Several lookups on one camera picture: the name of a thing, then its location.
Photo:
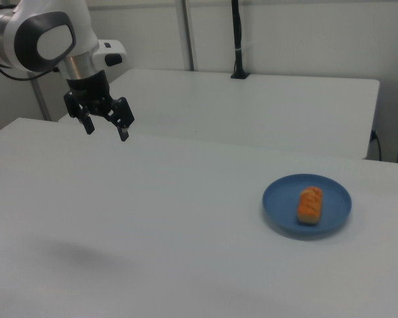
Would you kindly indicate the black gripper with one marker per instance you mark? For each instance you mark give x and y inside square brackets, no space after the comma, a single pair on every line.
[88,87]

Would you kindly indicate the orange glazed bread loaf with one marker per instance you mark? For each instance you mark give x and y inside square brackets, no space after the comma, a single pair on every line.
[309,205]

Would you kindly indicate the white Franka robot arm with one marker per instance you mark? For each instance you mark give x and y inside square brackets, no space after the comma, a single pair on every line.
[53,43]

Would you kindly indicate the white side table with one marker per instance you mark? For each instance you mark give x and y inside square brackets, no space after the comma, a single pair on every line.
[252,109]

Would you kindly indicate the black pole with base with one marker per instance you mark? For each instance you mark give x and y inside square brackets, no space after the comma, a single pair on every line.
[237,39]

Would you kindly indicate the blue round plate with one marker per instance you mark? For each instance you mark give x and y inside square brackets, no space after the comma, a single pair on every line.
[282,205]

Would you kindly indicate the grey partition post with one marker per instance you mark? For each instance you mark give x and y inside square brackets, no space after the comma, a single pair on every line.
[187,33]

